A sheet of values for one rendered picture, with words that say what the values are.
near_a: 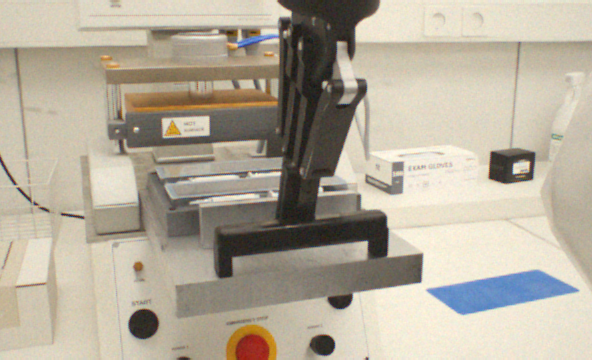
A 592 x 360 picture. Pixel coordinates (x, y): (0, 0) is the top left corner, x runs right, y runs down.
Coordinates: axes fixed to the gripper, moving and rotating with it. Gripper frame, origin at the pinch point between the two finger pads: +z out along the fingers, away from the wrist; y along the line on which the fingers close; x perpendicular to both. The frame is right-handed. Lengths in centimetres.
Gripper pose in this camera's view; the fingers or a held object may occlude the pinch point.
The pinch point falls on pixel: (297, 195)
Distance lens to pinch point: 54.3
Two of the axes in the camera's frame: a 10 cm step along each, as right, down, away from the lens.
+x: 9.5, -0.8, 3.2
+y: 3.1, 5.6, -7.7
